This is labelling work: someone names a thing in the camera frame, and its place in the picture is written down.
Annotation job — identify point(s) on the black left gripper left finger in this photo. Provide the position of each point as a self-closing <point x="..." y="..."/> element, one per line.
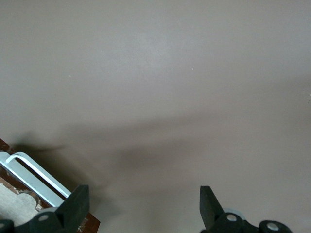
<point x="70" y="208"/>

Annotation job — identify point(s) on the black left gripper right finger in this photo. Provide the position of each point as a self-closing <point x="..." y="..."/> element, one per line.
<point x="209" y="208"/>

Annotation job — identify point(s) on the dark wooden drawer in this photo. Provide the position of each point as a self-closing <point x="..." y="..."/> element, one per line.
<point x="93" y="224"/>

